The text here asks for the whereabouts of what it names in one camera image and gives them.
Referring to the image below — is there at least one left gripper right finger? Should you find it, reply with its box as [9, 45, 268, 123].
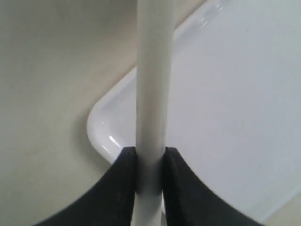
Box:
[162, 147, 259, 226]

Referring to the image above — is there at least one white plastic tray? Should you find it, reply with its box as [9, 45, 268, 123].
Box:
[87, 0, 301, 212]

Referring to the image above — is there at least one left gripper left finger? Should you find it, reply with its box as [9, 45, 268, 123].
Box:
[39, 147, 137, 226]

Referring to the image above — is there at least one white drumstick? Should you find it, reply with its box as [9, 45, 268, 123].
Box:
[135, 0, 176, 226]

